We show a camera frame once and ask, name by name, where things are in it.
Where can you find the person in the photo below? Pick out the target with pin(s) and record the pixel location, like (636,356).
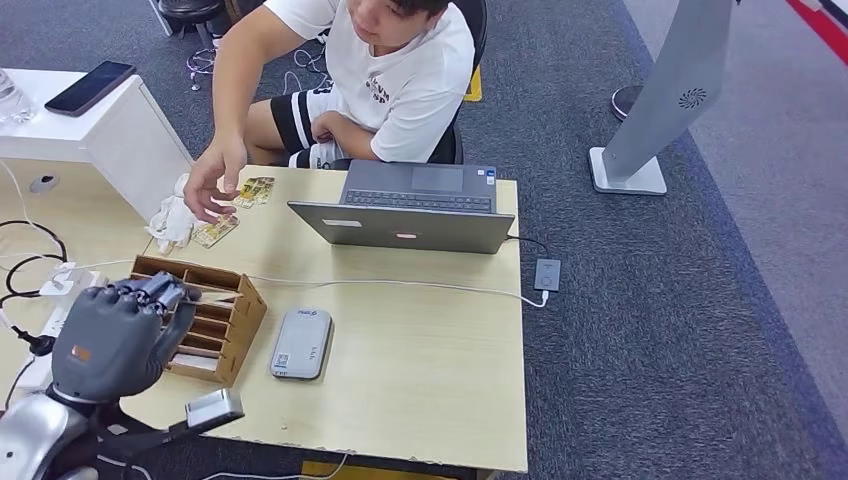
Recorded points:
(411,86)

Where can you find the person's left forearm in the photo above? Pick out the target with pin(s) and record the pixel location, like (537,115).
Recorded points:
(361,142)

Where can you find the crumpled white tissue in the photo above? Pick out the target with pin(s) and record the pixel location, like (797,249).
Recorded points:
(169,228)

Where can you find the red white strip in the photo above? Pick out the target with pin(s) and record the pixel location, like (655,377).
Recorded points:
(828,26)

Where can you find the grey kiosk stand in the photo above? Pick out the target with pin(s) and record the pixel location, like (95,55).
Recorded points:
(669,86)

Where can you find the chrome stool with black seat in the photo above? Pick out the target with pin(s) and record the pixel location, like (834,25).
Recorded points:
(189,8)

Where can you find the white charger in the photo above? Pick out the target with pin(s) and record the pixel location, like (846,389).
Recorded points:
(66,281)

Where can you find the yellow flat board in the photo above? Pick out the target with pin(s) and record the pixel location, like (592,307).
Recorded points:
(371,474)

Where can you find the white furniture leg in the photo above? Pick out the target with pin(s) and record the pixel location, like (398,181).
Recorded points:
(159,16)

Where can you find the grey card reader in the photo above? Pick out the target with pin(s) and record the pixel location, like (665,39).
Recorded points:
(301,343)

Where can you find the person's left hand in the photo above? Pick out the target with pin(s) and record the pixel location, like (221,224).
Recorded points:
(328,128)

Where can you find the white cabinet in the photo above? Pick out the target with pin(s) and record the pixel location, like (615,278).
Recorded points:
(132,151)

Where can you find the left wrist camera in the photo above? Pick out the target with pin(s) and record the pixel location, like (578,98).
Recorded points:
(212,407)

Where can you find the white desk power strip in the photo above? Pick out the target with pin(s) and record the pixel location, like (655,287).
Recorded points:
(40,372)

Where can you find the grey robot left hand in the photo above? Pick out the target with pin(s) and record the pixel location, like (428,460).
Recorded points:
(109,344)

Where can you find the wooden card organizer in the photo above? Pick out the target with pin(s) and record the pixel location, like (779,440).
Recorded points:
(248,318)

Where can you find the yellow floor marker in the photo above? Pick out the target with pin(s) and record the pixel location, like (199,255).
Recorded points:
(474,89)

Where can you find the grey desk grommet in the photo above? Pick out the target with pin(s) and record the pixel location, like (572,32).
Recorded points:
(44,184)

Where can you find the black smartphone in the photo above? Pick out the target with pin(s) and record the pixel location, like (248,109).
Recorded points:
(89,89)

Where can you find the grey laptop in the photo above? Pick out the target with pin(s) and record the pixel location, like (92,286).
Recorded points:
(409,232)

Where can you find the clear plastic bottle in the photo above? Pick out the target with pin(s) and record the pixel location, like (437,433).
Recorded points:
(13,102)

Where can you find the round dark base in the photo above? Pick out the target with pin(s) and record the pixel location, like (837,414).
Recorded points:
(623,102)

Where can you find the person's right hand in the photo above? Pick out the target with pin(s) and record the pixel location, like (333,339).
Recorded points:
(215,169)

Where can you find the black office chair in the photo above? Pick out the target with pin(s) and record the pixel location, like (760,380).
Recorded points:
(445,151)

